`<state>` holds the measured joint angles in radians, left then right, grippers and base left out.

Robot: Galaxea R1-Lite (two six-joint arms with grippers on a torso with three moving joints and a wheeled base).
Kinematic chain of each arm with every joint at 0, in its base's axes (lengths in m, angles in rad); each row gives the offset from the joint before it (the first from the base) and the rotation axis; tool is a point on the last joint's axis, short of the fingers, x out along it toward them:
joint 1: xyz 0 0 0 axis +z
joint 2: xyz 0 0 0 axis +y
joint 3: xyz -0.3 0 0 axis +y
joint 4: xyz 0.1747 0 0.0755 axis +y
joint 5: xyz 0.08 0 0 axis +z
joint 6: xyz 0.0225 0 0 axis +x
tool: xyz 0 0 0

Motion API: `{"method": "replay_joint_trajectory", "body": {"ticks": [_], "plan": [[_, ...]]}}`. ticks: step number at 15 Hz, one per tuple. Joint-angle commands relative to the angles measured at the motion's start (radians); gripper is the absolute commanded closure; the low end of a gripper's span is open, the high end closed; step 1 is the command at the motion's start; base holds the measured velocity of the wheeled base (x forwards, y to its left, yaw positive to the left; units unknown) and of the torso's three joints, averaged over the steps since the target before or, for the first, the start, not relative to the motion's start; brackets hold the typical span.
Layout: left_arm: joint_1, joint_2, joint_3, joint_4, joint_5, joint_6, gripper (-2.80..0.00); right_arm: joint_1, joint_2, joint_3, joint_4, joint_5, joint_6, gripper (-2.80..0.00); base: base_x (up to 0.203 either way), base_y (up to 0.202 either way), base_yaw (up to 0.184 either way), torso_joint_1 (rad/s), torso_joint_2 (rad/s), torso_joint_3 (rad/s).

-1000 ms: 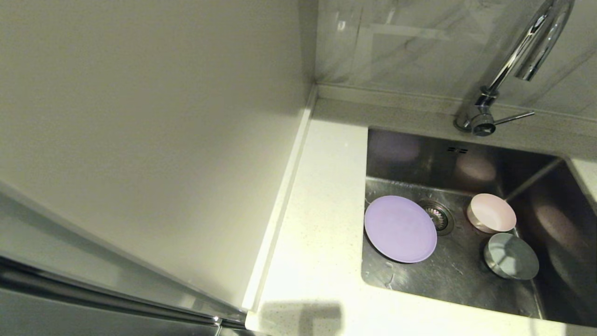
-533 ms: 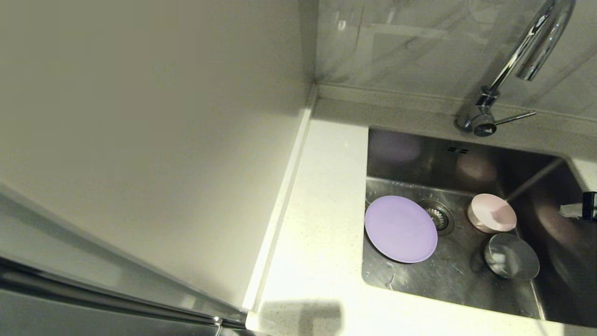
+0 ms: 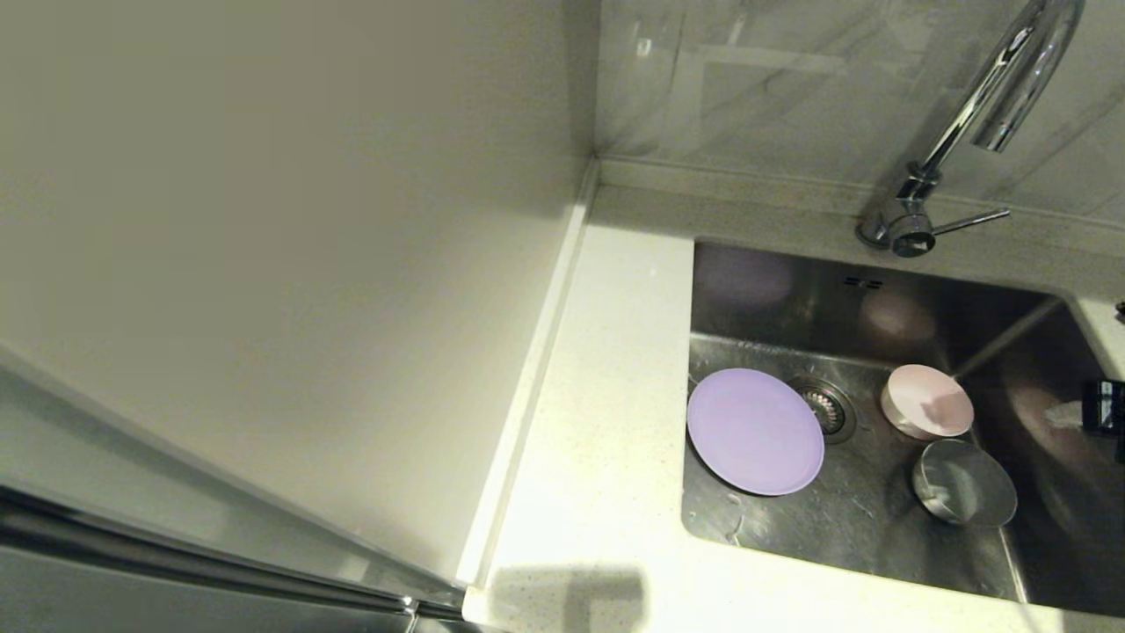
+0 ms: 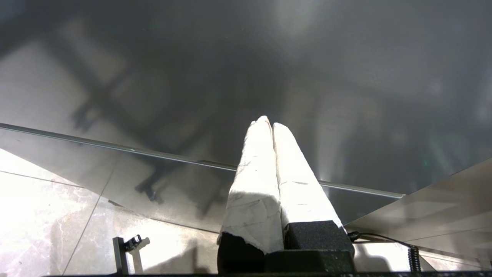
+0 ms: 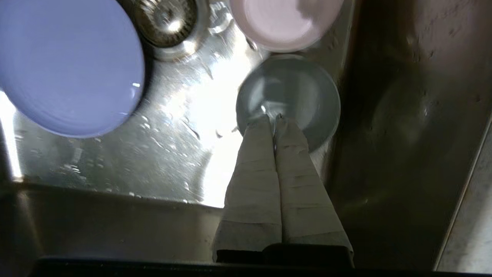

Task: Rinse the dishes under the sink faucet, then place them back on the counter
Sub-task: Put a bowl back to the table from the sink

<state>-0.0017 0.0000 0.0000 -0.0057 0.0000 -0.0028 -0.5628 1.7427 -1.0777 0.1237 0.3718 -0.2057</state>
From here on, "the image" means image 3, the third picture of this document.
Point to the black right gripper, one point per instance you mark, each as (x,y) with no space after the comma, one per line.
(1106,404)

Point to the light blue bowl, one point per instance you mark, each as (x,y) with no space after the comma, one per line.
(965,483)

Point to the pink bowl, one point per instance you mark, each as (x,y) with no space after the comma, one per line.
(927,400)

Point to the purple plate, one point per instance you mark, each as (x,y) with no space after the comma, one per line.
(756,431)

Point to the stainless steel sink basin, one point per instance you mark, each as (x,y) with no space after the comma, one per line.
(879,527)

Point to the round metal drain strainer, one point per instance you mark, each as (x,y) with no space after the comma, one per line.
(831,411)

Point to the chrome gooseneck faucet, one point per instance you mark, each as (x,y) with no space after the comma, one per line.
(912,230)

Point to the speckled stone backsplash ledge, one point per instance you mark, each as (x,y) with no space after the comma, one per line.
(747,189)

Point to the white countertop sealing strip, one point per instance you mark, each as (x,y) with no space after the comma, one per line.
(536,369)

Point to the white tall cabinet side panel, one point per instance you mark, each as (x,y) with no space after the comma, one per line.
(264,220)

